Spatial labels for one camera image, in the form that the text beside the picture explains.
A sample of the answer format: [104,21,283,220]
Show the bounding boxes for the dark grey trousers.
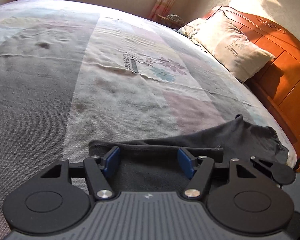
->
[89,114,289,192]

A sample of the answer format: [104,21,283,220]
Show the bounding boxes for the orange wooden headboard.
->
[203,6,300,157]

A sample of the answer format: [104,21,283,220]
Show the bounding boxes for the pastel patchwork bed sheet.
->
[0,0,297,239]

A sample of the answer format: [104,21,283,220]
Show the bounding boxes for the cream printed pillow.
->
[178,11,275,82]

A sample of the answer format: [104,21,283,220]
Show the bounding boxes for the wooden bedside table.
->
[155,14,185,30]

